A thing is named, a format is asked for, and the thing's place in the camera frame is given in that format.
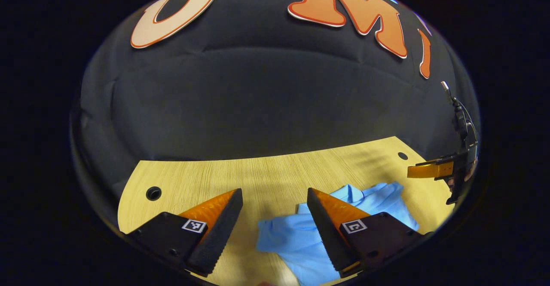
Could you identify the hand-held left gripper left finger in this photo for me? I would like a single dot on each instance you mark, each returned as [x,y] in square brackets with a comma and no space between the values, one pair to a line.
[221,234]

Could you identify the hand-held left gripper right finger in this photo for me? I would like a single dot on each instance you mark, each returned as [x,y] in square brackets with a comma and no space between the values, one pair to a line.
[324,234]

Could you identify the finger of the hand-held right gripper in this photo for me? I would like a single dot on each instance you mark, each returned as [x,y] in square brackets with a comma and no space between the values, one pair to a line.
[425,170]

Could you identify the light blue T-shirt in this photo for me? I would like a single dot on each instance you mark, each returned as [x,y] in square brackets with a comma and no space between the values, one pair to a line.
[292,238]

